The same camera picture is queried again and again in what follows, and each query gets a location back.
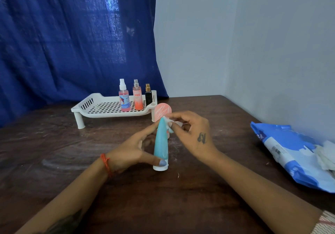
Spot white perforated plastic rack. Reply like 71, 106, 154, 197
70, 90, 158, 130

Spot white wet wipe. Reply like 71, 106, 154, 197
162, 115, 184, 127

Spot person's left forearm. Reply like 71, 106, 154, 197
14, 160, 109, 234

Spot patterned right sleeve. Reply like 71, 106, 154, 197
311, 210, 335, 234

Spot person's right hand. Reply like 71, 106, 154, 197
167, 110, 220, 165

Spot dark wooden table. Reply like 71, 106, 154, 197
0, 95, 335, 234

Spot pink spray bottle white cap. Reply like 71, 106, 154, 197
118, 78, 131, 112

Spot black perfume bottle gold cap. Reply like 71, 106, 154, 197
144, 83, 153, 106

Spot blue white wet wipes pack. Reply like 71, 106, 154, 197
250, 121, 335, 194

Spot teal squeeze bottle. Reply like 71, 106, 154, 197
152, 117, 175, 171

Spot pink squeeze bottle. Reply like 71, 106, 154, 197
154, 103, 172, 139

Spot person's left hand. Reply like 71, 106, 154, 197
104, 120, 168, 175

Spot orange thread bracelet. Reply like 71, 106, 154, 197
100, 153, 113, 178

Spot orange spray bottle silver cap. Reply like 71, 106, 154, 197
132, 79, 144, 111

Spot dark blue curtain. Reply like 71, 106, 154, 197
0, 0, 169, 128

